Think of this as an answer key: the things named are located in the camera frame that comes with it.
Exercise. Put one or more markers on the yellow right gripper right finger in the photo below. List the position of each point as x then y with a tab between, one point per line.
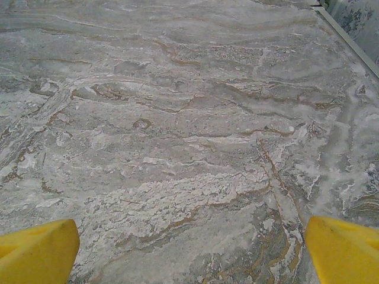
346	254

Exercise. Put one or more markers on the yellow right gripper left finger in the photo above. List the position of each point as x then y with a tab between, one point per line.
35	254

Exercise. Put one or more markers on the aluminium frame side rail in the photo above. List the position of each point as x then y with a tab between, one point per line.
359	48

